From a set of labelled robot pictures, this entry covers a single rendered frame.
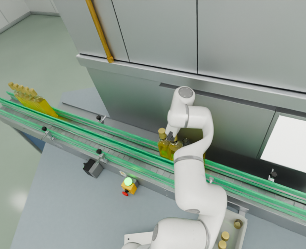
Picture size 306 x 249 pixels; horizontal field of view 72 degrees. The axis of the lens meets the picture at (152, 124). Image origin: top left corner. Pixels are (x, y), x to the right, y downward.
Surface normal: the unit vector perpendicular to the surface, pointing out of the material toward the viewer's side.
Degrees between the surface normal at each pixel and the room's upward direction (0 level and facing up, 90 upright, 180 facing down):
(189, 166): 5
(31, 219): 0
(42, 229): 0
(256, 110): 90
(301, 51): 90
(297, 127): 90
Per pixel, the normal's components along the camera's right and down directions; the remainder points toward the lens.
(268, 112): -0.46, 0.73
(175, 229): 0.35, -0.67
